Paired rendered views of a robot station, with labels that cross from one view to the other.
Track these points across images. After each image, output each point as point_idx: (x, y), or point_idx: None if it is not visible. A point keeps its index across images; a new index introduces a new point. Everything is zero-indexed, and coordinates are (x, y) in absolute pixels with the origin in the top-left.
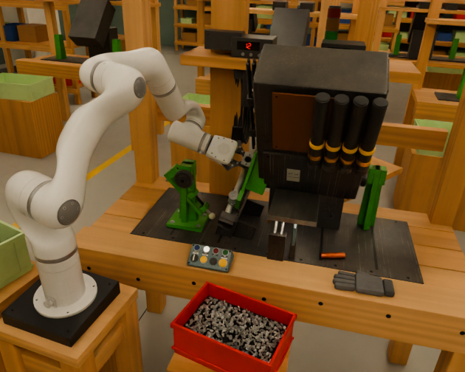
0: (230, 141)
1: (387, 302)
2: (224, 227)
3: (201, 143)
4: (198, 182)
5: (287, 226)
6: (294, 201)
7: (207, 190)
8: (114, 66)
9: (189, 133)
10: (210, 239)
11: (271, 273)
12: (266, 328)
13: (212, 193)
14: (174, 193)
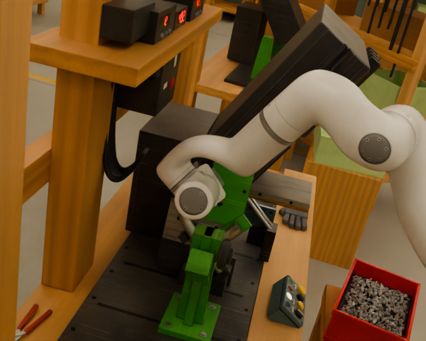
0: (207, 166)
1: (312, 212)
2: (226, 277)
3: (219, 189)
4: (28, 304)
5: None
6: (272, 183)
7: (63, 295)
8: (411, 112)
9: (214, 185)
10: (236, 302)
11: (293, 264)
12: (364, 286)
13: (77, 289)
14: (85, 333)
